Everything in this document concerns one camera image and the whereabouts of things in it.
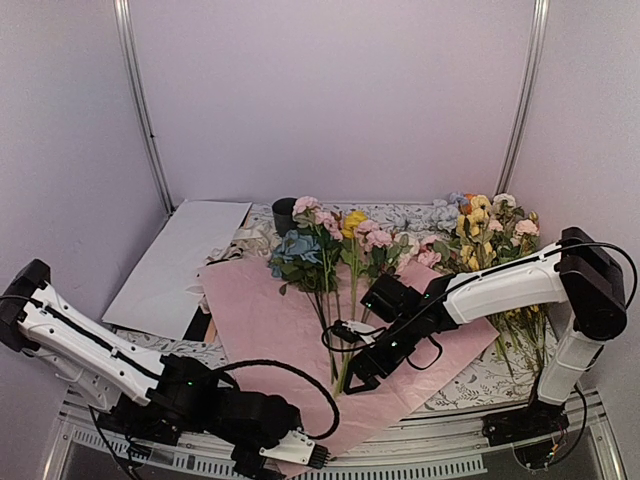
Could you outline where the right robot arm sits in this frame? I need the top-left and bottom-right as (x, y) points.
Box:
(343, 227), (635, 436)

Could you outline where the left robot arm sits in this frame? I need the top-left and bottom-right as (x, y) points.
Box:
(1, 259), (315, 479)

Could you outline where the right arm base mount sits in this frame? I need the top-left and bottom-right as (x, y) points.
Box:
(482, 400), (569, 446)

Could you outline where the white printed ribbon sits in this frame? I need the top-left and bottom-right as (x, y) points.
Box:
(205, 225), (281, 265)

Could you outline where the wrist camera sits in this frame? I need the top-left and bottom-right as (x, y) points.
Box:
(321, 320), (387, 353)
(259, 430), (331, 469)

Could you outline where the front aluminium rail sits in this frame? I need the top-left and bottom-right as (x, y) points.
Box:
(42, 390), (630, 479)

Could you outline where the right aluminium frame post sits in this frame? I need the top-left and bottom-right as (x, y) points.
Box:
(495, 0), (550, 194)

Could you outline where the left aluminium frame post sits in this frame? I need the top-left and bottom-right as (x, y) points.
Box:
(113, 0), (176, 217)

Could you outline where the yellow flower stem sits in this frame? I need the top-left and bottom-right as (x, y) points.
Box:
(334, 211), (368, 398)

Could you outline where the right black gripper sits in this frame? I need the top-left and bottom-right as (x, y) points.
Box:
(343, 314), (421, 395)

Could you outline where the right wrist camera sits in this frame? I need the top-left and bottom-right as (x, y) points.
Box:
(321, 320), (387, 353)

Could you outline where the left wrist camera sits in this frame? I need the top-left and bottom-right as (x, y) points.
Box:
(259, 430), (331, 469)

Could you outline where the blue hydrangea stem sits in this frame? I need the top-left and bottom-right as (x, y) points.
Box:
(268, 230), (329, 329)

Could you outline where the pile of fake flowers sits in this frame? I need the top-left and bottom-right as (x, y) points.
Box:
(408, 193), (548, 373)

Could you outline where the pink wrapping paper sheet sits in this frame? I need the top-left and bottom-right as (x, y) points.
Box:
(199, 257), (497, 456)

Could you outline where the aluminium frame post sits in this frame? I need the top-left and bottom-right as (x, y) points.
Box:
(495, 0), (550, 194)
(113, 0), (176, 217)

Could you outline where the dark grey mug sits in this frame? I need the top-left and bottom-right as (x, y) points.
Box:
(272, 197), (297, 237)

